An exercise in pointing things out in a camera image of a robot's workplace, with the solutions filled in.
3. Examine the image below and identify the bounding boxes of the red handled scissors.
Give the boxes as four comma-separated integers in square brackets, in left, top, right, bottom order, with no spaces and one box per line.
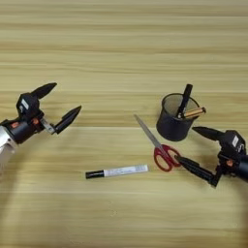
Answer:
[133,113,184,172]

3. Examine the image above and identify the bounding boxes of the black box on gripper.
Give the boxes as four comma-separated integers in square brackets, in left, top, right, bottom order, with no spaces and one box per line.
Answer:
[221,129,247,155]
[16,92,42,121]

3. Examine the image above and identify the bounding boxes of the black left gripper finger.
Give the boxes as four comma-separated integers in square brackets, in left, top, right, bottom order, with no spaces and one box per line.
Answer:
[30,81,58,101]
[53,105,82,136]

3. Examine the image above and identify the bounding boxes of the black mesh pen holder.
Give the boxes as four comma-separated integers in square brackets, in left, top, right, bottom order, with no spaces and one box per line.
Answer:
[156,93,201,142]

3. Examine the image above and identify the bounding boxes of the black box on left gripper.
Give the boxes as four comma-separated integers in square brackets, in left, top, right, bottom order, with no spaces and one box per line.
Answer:
[16,92,42,121]

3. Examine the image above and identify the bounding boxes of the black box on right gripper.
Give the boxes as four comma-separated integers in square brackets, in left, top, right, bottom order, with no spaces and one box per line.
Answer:
[221,129,247,155]

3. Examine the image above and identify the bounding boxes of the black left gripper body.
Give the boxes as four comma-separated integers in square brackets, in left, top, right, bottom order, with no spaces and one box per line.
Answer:
[0,110,56,145]

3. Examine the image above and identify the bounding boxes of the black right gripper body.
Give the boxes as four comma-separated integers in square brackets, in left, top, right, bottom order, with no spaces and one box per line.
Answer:
[209,151,248,189]

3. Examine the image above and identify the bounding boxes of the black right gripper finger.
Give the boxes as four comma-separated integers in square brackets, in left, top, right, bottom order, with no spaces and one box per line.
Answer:
[191,125,227,142]
[174,155,217,186]

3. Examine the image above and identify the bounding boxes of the white marker with black cap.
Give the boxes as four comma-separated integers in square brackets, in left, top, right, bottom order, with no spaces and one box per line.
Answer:
[84,164,150,180]

